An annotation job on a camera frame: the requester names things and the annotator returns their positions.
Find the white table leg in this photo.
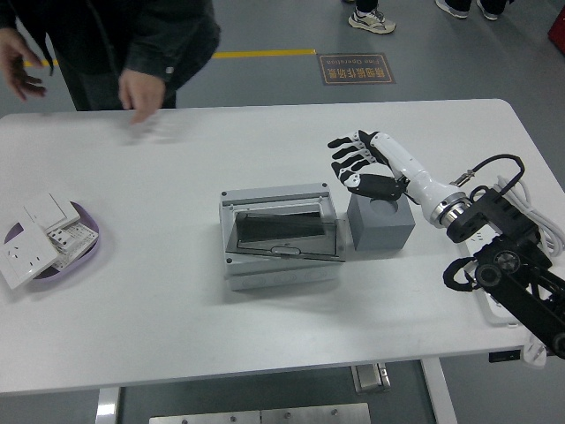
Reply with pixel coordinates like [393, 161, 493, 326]
[420, 358, 459, 424]
[94, 387, 123, 424]

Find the white switch plate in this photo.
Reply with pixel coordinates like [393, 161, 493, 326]
[22, 190, 83, 231]

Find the metal base plate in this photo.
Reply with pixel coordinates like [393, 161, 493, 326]
[148, 402, 372, 424]

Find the white perforated backing frame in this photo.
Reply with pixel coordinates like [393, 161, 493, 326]
[55, 219, 99, 270]

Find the black table control panel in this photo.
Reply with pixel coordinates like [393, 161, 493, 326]
[488, 350, 523, 365]

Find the white power strip cord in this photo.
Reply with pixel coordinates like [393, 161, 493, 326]
[496, 175, 565, 258]

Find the white socket insert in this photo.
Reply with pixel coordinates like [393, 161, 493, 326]
[46, 227, 74, 254]

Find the brown floor sign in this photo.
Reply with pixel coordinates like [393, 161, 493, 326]
[318, 53, 396, 87]

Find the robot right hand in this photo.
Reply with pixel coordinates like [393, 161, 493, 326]
[327, 129, 461, 223]

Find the red object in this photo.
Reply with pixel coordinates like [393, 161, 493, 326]
[546, 0, 565, 45]

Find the grey cube with round recess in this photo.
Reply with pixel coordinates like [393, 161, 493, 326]
[346, 193, 416, 253]

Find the person's left hand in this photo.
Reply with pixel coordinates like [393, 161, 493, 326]
[117, 66, 168, 125]

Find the grey box with clear lid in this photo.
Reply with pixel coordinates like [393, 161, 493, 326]
[219, 182, 347, 292]

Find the white socket plate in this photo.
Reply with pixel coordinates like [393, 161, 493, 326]
[0, 220, 61, 291]

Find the person in sneakers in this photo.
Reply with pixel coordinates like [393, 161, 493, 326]
[343, 0, 397, 34]

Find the person's right hand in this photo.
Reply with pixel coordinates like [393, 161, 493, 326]
[0, 26, 48, 102]

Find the grey table column bracket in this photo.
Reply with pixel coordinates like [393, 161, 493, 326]
[351, 362, 392, 394]

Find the purple tray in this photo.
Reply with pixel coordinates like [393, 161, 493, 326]
[3, 201, 102, 292]

